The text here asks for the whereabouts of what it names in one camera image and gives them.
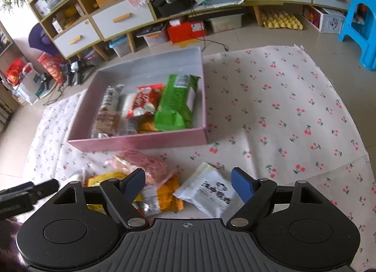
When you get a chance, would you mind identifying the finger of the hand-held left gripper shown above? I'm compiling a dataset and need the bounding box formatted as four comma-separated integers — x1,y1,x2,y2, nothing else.
0,179,59,202

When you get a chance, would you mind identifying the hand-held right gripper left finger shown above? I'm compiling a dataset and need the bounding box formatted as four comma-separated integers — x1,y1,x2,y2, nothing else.
51,168,149,230

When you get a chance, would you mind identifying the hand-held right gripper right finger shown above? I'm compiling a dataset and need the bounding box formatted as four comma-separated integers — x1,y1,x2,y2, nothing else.
225,167,325,229

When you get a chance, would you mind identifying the clear pink cracker packet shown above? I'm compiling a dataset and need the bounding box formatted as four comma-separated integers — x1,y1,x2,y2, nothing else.
106,149,174,187

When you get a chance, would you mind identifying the silver blue chocolate packet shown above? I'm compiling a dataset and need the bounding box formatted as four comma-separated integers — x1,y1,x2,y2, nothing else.
137,186,161,217

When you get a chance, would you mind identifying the yellow snack packet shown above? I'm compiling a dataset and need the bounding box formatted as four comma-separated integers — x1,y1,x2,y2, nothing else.
85,171,127,212

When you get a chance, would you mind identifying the orange snack packet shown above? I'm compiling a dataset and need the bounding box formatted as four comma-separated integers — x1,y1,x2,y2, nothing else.
156,175,185,214
137,118,157,134

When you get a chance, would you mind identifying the white grey snack packet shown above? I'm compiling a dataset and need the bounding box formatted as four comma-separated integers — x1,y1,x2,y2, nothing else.
173,161,239,219

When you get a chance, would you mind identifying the pink cardboard box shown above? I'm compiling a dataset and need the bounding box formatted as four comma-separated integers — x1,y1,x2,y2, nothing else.
67,47,208,153

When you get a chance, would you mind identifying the brown cake packet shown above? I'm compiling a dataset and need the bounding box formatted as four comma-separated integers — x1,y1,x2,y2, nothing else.
92,110,121,139

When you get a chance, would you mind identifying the clear rice cake packet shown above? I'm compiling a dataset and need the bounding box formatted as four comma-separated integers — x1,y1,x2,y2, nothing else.
121,93,138,120

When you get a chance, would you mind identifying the red snack packet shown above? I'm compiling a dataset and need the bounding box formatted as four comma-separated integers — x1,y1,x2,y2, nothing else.
126,83,165,119

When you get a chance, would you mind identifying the light blue snack packet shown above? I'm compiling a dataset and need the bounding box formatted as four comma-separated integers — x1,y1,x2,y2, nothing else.
100,83,125,114

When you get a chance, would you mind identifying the green snack packet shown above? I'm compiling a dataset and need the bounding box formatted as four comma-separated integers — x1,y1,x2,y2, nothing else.
153,74,201,132

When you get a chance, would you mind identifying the cherry print tablecloth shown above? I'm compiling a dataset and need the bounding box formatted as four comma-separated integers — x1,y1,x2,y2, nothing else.
26,43,376,272

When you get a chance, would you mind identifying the wooden shelf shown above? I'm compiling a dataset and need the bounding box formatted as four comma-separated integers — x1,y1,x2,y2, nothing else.
0,22,21,123

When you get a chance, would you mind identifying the white paper bag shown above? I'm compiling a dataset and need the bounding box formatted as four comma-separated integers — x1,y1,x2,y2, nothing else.
6,58,39,105

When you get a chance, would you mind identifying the black hand-held device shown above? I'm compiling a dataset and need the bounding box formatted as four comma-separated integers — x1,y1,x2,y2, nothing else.
60,61,94,86

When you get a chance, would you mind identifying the red printed bag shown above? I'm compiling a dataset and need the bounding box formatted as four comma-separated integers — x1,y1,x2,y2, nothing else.
38,53,67,85

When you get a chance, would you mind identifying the clear bin with blue lid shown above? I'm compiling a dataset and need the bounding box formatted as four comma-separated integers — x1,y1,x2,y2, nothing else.
109,35,133,58

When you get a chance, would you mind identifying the clear storage bin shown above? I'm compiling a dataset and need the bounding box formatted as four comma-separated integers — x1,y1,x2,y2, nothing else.
206,14,243,33
137,24,169,48

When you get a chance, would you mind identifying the purple bag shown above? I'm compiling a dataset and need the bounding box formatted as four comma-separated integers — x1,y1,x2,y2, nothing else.
28,24,59,57

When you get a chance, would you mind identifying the red box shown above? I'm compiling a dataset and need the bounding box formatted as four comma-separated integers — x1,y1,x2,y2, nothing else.
167,21,206,44

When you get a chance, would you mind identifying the yellow egg tray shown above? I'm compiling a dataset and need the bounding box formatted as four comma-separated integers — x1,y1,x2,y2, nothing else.
261,11,303,30

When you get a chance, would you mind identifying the black box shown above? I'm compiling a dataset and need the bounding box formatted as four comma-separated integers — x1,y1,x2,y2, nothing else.
153,0,194,18

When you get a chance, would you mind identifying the white cartoon print box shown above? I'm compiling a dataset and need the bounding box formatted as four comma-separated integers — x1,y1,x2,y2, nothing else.
319,8,346,34

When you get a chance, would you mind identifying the blue plastic stool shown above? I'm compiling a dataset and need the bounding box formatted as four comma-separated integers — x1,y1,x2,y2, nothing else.
338,0,376,71

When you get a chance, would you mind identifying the black cable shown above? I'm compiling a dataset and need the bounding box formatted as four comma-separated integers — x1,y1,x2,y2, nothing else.
44,84,74,105

